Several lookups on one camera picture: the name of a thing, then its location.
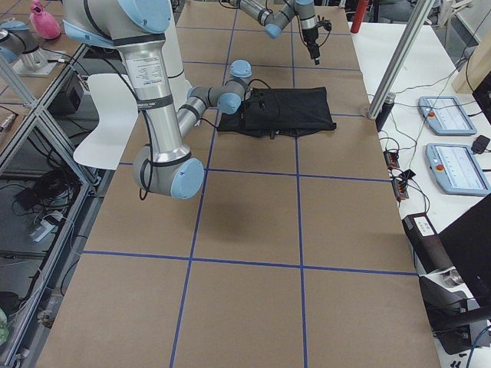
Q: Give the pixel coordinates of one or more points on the upper orange connector board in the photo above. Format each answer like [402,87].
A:
[391,159]

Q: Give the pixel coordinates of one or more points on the black water bottle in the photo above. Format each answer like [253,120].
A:
[385,111]

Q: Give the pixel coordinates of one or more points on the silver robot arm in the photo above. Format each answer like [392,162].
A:
[274,22]
[136,29]

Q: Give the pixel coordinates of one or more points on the aluminium frame post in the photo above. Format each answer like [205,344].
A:
[400,54]

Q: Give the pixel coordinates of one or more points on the white plastic chair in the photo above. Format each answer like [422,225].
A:
[117,112]

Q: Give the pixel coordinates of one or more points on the black box under table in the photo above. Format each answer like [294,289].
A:
[68,99]

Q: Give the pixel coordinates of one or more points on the black monitor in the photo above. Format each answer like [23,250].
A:
[467,242]

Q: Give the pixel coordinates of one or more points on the upper blue teach pendant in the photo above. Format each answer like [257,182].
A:
[445,116]

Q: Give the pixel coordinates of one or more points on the lower blue teach pendant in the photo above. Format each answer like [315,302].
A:
[456,170]

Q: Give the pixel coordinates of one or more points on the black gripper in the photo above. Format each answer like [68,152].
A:
[308,36]

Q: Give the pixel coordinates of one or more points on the red cylinder bottle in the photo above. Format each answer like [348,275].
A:
[359,16]

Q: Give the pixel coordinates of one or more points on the black printed t-shirt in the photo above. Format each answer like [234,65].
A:
[292,112]

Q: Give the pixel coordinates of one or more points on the blue teach pendant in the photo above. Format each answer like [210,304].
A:
[456,170]
[445,116]

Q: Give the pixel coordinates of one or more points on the lower orange connector board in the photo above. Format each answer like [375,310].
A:
[400,183]

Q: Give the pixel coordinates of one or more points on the orange connector board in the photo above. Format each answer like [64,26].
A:
[400,183]
[391,159]

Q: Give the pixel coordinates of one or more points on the pink plush toy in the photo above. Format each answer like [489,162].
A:
[44,23]

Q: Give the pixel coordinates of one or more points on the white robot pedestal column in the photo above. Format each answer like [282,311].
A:
[179,85]

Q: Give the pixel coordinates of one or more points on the brown paper table cover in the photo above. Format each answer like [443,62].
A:
[292,255]

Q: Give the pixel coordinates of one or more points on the black computer mouse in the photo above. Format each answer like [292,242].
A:
[480,145]

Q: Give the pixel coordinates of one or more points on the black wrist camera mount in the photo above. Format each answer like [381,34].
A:
[324,23]
[256,102]

